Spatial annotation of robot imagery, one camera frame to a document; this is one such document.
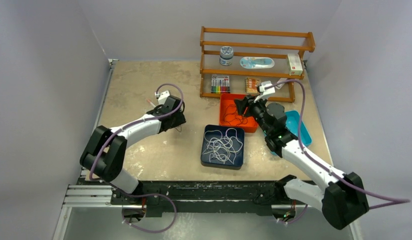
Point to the orange spiral notebook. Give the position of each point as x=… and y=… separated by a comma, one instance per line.
x=251, y=84

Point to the white red box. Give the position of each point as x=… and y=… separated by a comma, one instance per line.
x=294, y=62

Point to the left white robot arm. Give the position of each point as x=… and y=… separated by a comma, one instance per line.
x=105, y=151

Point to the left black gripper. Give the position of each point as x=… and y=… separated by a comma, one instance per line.
x=179, y=120

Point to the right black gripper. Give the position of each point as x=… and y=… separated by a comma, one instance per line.
x=252, y=104

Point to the dark blue plastic bin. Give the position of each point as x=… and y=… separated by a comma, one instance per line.
x=222, y=147

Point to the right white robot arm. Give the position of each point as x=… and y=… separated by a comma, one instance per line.
x=339, y=196

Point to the coloured marker pen pack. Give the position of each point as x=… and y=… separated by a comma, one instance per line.
x=220, y=84

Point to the white small device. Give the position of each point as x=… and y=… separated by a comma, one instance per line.
x=280, y=83

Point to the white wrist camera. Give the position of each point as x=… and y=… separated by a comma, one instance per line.
x=265, y=90
x=162, y=96

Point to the blue packaged item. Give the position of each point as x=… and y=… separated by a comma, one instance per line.
x=251, y=63

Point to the light blue plastic bin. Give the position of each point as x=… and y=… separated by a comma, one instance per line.
x=295, y=130

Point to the white blue lidded jar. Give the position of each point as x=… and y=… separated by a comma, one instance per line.
x=226, y=55

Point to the wooden shelf rack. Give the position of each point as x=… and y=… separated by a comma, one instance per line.
x=250, y=43

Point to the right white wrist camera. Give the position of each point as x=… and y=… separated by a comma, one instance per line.
x=265, y=90

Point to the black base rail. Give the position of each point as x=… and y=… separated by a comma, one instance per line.
x=260, y=197

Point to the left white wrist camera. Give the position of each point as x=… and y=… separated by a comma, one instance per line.
x=162, y=96

